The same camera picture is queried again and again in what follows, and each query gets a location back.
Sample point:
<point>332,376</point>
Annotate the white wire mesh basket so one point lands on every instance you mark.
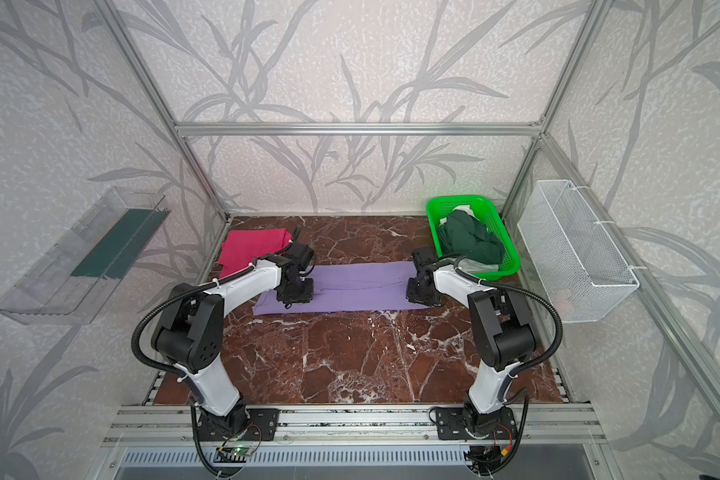
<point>584,274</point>

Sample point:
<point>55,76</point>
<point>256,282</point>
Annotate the green plastic basket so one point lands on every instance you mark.
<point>439,208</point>

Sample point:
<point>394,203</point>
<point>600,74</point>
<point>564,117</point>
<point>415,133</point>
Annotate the folded magenta t-shirt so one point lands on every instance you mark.
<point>242,246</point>

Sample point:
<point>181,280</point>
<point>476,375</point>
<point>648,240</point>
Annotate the green circuit board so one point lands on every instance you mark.
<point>235,454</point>

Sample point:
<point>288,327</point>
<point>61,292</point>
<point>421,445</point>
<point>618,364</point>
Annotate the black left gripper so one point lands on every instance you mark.
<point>296,290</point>

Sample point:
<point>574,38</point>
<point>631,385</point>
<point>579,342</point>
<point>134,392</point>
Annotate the dark green t-shirt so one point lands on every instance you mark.
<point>462,235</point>

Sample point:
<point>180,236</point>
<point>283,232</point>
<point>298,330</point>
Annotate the left aluminium frame post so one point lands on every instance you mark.
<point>114,24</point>

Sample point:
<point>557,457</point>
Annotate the clear plastic wall tray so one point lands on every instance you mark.
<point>71,283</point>

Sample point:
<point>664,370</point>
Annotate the aluminium horizontal frame bar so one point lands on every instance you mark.
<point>197,129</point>

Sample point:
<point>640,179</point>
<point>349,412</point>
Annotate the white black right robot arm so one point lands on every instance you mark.
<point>503,340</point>

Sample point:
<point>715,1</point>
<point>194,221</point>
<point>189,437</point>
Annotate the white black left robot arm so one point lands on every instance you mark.
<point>189,332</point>

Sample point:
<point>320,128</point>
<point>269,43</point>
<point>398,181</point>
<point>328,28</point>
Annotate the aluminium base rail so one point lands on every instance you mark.
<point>338,425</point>

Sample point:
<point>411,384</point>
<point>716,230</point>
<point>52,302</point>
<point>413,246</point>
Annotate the purple printed t-shirt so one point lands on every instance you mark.
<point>350,288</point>

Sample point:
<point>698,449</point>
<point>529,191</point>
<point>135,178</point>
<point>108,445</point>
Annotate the aluminium frame post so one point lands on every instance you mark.
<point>593,20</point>
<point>114,24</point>

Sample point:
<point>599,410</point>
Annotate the white t-shirt in basket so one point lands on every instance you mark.
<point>466,209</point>

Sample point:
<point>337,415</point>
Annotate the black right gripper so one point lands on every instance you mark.
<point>420,291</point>

